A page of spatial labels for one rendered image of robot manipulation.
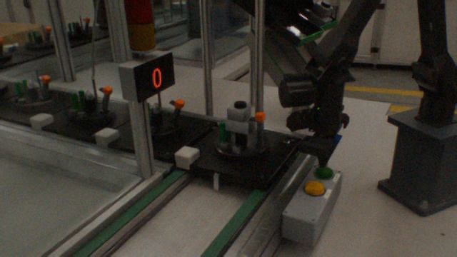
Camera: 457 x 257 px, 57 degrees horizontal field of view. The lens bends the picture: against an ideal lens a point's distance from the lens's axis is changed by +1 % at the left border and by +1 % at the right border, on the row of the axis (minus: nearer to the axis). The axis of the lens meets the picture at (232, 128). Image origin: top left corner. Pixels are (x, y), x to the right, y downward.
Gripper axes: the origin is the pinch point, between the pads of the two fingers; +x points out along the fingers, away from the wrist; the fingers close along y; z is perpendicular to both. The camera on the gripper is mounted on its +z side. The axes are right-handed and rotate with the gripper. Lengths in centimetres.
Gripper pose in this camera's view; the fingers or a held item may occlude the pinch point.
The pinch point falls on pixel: (323, 153)
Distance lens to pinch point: 94.1
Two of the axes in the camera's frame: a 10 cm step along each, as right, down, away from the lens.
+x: 0.1, 9.0, 4.3
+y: -4.5, 3.9, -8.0
